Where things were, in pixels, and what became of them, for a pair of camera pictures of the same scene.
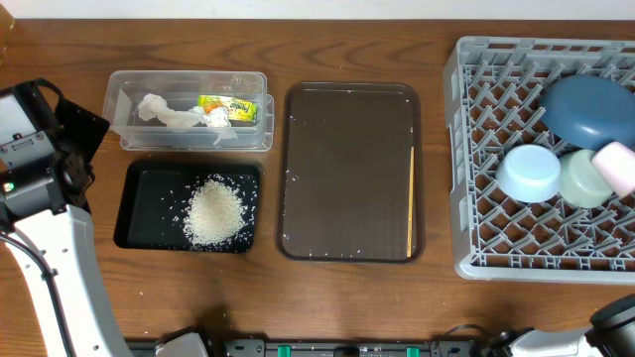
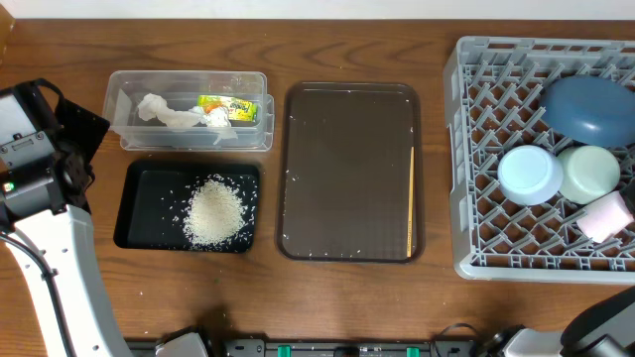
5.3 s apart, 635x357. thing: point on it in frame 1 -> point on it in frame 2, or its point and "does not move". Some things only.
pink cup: [615, 163] -> [606, 217]
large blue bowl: [582, 111] does not move
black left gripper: [83, 129] does not move
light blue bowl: [529, 173] does not move
